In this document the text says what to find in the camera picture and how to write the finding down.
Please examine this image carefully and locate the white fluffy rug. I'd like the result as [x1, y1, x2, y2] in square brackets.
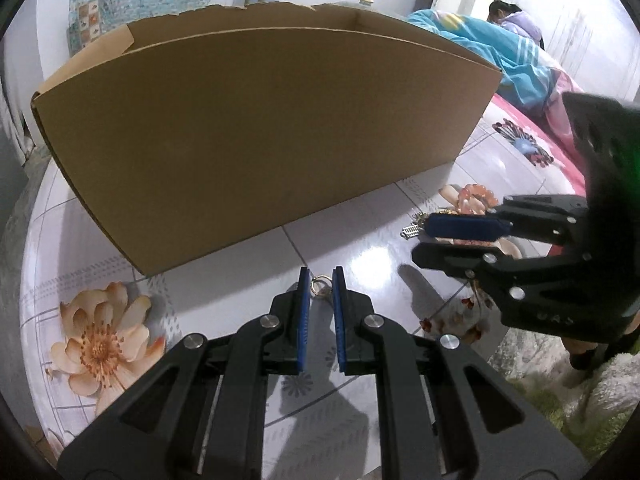
[487, 330, 640, 461]

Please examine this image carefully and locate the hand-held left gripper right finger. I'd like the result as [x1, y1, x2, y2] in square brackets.
[333, 266, 590, 480]

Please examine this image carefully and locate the pink orange bead bracelet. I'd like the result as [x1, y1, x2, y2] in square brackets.
[452, 184, 501, 213]

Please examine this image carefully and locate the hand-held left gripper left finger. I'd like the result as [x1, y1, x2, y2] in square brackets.
[56, 266, 312, 480]

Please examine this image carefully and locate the blue patterned blanket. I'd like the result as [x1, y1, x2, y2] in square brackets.
[405, 9, 561, 113]

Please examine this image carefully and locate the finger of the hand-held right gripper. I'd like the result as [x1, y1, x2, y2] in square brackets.
[426, 195, 593, 247]
[411, 243, 631, 343]

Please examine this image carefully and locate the person's right hand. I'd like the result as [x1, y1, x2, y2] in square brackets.
[561, 337, 608, 359]

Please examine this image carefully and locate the pink floral blanket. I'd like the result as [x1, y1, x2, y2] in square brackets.
[492, 50, 591, 196]

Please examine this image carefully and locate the floral plaid tablecloth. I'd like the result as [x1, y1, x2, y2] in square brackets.
[17, 95, 588, 480]

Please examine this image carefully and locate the brown cardboard box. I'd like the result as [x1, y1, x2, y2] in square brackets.
[31, 2, 503, 277]

